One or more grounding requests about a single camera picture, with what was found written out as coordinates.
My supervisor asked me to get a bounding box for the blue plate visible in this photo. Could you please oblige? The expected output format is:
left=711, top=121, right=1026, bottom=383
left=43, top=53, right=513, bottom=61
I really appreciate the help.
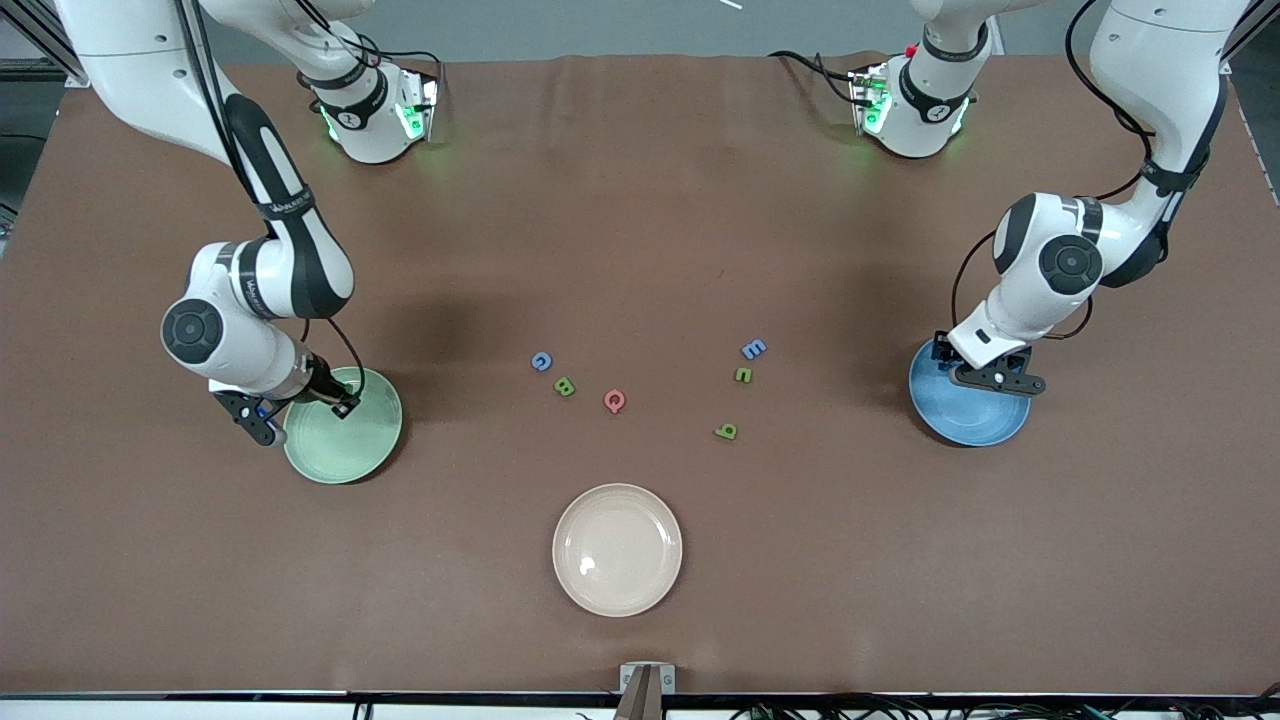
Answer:
left=908, top=335, right=1032, bottom=448

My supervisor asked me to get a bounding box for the black base cable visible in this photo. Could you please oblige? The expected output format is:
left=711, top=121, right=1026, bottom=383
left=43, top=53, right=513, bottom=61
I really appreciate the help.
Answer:
left=355, top=40, right=443, bottom=96
left=768, top=50, right=863, bottom=106

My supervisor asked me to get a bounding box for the brown table mat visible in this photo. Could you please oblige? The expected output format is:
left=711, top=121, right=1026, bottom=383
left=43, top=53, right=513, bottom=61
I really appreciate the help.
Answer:
left=0, top=52, right=1280, bottom=698

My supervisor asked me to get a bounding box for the brown tapered post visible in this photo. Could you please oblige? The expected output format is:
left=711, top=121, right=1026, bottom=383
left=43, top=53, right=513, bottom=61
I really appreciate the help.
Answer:
left=613, top=667, right=664, bottom=720

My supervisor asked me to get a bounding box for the aluminium frame strut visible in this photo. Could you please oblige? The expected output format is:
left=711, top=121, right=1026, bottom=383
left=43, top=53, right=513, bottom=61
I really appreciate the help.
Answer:
left=1222, top=0, right=1280, bottom=76
left=0, top=0, right=93, bottom=89

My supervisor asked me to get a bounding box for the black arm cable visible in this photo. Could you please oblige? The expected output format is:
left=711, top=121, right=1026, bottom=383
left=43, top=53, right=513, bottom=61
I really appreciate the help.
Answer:
left=950, top=0, right=1231, bottom=341
left=175, top=0, right=367, bottom=401

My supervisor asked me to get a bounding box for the grey metal bracket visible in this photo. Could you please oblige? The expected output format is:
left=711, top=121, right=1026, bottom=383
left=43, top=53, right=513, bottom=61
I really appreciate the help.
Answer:
left=619, top=662, right=677, bottom=696

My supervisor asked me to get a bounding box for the beige plate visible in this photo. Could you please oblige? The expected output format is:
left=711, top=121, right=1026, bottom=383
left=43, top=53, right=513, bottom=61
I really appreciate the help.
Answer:
left=552, top=483, right=684, bottom=618

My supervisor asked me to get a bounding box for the green plate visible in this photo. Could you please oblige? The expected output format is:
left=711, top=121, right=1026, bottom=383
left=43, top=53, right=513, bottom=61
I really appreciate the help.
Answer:
left=283, top=367, right=404, bottom=486

